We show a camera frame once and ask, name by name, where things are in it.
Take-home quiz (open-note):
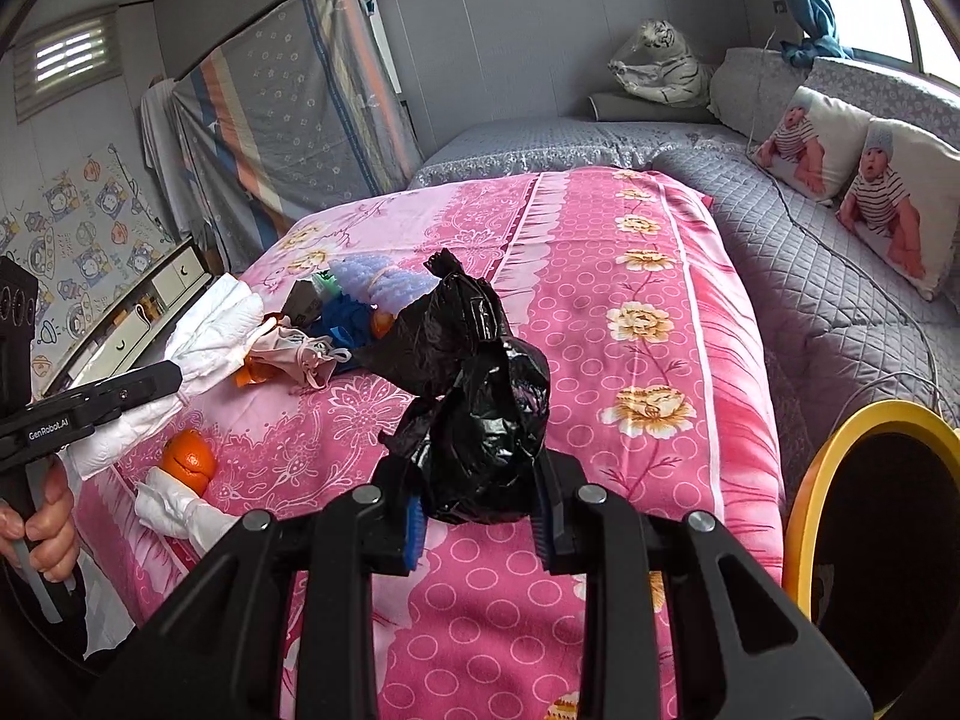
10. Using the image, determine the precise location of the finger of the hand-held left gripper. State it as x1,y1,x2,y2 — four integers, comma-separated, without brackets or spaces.
71,360,185,422

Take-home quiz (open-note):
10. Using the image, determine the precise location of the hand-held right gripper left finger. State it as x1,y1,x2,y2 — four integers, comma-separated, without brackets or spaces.
82,465,436,720

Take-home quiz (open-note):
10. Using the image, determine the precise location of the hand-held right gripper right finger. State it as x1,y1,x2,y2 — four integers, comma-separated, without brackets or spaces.
529,451,875,720

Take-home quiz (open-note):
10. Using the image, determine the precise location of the white cloth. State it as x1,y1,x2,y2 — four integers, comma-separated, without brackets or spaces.
64,274,265,481

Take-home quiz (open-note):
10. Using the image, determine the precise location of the large orange peel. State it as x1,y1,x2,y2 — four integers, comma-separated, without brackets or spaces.
161,429,218,496

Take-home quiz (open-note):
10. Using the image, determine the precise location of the black plastic bag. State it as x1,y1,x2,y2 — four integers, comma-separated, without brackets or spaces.
358,247,552,526

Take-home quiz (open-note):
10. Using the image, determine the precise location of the pink cloth with straps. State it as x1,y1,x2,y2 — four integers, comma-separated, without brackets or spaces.
251,315,353,391

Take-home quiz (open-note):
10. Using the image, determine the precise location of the yellow trash bin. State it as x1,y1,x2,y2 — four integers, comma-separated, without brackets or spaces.
780,399,960,713

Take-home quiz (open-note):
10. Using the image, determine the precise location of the person's left hand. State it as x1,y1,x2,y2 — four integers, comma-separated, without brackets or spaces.
0,465,81,593

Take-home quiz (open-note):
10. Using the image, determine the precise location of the white cabinet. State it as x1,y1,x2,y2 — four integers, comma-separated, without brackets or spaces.
37,236,226,398

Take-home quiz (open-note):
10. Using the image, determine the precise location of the white crumpled tissue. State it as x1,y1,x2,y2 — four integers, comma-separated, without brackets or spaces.
133,465,248,552

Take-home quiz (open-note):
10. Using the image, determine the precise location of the dark grey packet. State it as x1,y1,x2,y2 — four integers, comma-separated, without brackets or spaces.
281,279,327,327

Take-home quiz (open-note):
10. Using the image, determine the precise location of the pink floral blanket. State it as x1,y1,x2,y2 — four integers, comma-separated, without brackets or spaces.
71,167,788,720

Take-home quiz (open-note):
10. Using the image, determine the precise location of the white hanging garment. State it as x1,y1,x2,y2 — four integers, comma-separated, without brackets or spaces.
139,75,196,241

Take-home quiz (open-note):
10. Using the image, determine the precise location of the striped patterned sheet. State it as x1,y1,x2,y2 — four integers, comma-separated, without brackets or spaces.
172,0,425,275

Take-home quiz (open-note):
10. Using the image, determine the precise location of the grey lace bedspread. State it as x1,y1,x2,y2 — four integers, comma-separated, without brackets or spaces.
405,118,725,190

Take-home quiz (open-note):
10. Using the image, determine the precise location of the grey bolster pillow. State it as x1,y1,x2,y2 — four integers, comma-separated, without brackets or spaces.
589,92,713,123

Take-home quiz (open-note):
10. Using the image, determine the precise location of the baby print pillow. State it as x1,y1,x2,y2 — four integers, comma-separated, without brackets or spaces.
754,86,875,203
836,118,960,301

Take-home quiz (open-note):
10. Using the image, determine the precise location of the white tiger plush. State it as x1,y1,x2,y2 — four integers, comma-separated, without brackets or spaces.
607,19,713,106

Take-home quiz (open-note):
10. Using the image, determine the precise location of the grey floral back cushion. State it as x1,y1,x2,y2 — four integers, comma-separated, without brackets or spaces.
806,56,960,137
709,47,815,143

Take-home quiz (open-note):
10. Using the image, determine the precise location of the window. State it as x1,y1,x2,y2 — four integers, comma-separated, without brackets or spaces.
810,0,960,83

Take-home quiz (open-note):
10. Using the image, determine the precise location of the cartoon wall poster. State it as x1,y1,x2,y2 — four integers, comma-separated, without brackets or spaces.
0,142,177,398

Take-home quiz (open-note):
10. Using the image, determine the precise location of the wall vent with slats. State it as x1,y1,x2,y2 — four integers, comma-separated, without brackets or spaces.
11,7,125,125

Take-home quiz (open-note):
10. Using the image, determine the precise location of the white cable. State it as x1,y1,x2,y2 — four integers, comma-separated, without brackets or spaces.
746,22,960,421

